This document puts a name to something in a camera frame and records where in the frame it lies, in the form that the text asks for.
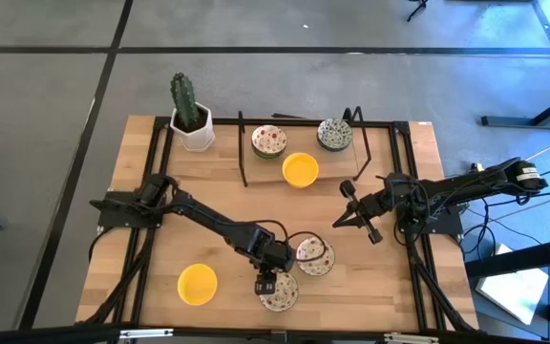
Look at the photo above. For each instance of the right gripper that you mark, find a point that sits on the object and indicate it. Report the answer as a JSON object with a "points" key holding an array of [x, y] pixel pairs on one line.
{"points": [[370, 204]]}

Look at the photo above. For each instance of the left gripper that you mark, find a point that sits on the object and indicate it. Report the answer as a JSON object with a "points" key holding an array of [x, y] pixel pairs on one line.
{"points": [[266, 284]]}

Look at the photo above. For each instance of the yellow plastic bowl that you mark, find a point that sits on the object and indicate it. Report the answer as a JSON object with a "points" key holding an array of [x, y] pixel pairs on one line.
{"points": [[197, 284], [300, 169]]}

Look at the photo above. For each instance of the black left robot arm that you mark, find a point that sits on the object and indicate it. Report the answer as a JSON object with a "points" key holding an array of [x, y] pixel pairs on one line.
{"points": [[217, 224]]}

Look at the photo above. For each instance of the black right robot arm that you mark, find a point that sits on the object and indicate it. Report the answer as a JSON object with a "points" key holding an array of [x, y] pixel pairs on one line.
{"points": [[471, 184]]}

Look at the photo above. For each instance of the yellow power strip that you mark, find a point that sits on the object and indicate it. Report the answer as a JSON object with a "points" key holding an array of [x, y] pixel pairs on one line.
{"points": [[477, 167]]}

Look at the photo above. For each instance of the white faceted plant pot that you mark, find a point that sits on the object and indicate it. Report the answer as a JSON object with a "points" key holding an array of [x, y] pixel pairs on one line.
{"points": [[198, 141]]}

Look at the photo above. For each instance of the white board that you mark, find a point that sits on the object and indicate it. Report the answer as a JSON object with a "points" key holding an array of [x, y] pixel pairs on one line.
{"points": [[514, 294]]}

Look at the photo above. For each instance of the green cactus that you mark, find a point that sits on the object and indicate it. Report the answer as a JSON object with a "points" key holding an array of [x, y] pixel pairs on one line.
{"points": [[184, 98]]}

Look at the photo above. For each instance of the black tripod leg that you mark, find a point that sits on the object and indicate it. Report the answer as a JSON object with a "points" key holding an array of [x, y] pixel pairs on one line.
{"points": [[416, 8]]}

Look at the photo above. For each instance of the wooden shelf with black frame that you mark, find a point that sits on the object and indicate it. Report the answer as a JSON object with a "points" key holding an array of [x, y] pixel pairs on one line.
{"points": [[260, 172]]}

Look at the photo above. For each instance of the silver bracket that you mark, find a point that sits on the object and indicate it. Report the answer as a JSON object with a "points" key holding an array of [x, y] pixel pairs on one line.
{"points": [[411, 339], [146, 333]]}

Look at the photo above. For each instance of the black aluminium rig frame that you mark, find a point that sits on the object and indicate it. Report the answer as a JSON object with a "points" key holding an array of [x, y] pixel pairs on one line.
{"points": [[227, 121]]}

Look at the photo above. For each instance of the black desk leg frame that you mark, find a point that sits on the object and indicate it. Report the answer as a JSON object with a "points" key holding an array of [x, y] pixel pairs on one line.
{"points": [[518, 122]]}

